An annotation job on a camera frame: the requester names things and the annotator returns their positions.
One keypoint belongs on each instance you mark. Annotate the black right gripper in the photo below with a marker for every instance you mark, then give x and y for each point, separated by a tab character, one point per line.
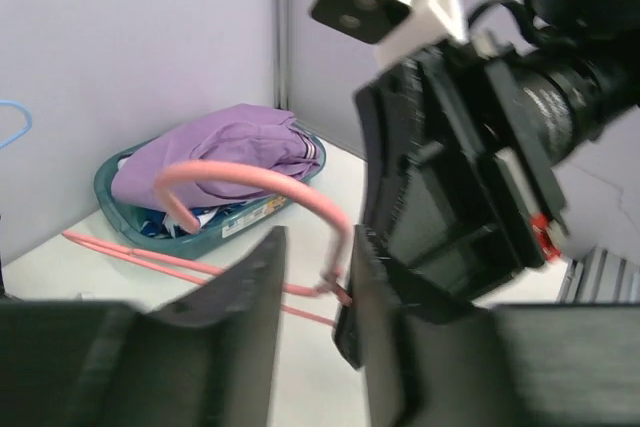
459	182

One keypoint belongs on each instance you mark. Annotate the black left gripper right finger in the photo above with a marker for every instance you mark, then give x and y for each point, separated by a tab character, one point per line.
432	360

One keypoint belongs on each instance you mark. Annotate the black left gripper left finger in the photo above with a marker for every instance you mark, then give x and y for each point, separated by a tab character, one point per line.
205	359

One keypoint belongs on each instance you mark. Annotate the purple trousers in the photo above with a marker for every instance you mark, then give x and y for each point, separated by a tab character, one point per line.
248	134

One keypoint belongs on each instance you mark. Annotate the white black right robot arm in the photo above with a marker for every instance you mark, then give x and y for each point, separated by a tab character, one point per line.
577	60

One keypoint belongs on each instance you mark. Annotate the empty light blue hanger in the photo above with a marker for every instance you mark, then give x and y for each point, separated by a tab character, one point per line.
16	122

